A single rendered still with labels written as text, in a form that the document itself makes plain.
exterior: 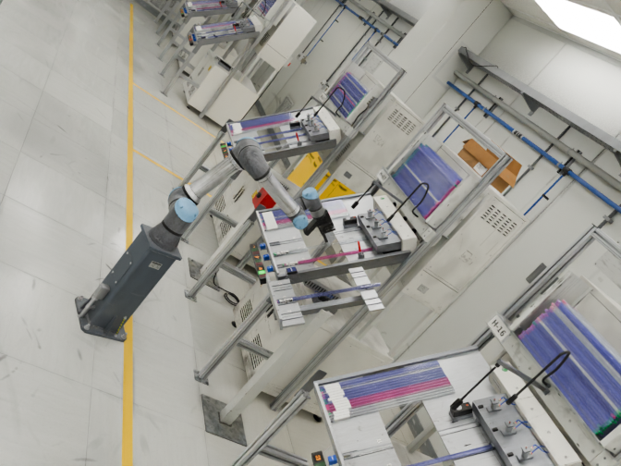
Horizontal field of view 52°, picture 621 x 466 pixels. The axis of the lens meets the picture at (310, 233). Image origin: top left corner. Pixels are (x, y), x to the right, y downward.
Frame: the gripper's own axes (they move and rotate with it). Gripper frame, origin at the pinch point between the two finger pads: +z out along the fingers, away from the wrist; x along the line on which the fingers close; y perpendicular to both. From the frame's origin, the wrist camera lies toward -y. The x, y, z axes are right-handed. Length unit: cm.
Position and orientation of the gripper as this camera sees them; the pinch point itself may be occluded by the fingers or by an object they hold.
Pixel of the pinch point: (326, 244)
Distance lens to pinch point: 340.5
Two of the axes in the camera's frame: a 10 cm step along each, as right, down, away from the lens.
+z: 3.4, 7.6, 5.6
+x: -2.3, -5.0, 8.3
